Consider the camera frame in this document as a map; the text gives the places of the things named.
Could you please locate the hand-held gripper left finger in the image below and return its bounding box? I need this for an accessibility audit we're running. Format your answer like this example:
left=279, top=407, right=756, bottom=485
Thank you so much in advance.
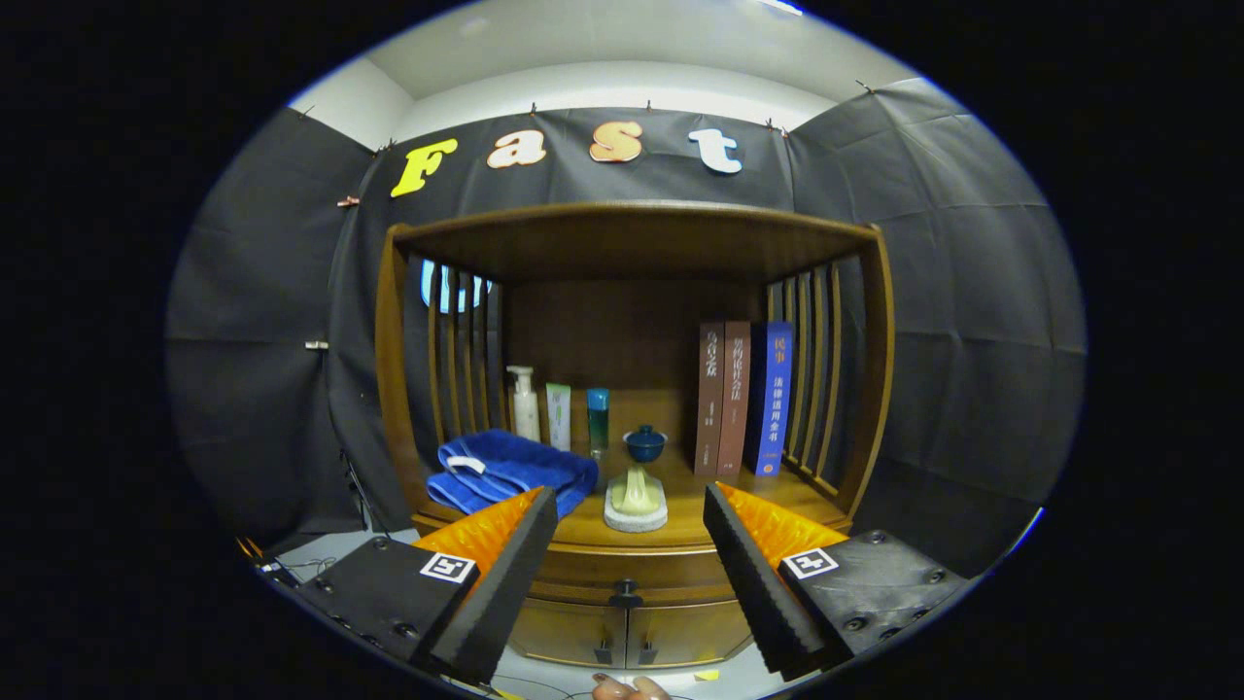
left=296, top=486, right=560, bottom=686

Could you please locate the wooden countertop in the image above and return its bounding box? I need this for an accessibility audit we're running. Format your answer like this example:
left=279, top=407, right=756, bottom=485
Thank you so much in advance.
left=413, top=442, right=848, bottom=547

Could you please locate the reddish brown book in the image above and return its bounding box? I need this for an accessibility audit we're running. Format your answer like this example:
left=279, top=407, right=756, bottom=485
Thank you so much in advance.
left=717, top=321, right=752, bottom=477

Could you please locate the brown wooden drawer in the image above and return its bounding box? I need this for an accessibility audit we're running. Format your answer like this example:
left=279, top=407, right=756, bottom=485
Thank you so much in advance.
left=530, top=544, right=740, bottom=606

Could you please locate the blue folded towel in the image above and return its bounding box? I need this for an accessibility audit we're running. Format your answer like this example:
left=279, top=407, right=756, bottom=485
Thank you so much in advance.
left=426, top=429, right=600, bottom=518

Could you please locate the dark blue lidded cup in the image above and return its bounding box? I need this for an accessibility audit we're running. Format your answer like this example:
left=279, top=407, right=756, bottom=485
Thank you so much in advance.
left=623, top=425, right=668, bottom=464

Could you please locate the brown wooden cabinet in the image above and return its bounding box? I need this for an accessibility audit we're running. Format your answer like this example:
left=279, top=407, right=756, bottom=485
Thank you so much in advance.
left=375, top=200, right=895, bottom=672

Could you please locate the wooden cabinet door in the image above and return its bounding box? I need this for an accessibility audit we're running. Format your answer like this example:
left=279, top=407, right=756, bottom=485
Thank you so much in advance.
left=507, top=595, right=628, bottom=670
left=625, top=601, right=754, bottom=670

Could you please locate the white green tube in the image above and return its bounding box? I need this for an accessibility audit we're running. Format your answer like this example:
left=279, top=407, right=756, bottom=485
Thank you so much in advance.
left=545, top=382, right=572, bottom=452

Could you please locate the black electronic device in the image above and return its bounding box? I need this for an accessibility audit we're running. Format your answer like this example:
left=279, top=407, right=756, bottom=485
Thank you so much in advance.
left=238, top=535, right=304, bottom=586

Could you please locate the white pump bottle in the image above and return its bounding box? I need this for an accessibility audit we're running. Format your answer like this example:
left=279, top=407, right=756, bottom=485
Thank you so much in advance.
left=506, top=366, right=541, bottom=443

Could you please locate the dark brown book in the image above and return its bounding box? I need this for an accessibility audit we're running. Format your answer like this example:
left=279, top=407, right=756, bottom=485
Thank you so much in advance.
left=694, top=322, right=726, bottom=477

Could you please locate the teal bottle blue cap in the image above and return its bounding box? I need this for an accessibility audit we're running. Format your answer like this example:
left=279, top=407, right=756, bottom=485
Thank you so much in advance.
left=586, top=388, right=611, bottom=460

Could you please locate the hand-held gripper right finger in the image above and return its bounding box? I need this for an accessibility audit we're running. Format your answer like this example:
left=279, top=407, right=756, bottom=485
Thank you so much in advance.
left=702, top=483, right=973, bottom=682

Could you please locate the blue book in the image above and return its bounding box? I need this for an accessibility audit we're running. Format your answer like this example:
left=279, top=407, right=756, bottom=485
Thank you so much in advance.
left=743, top=322, right=794, bottom=478

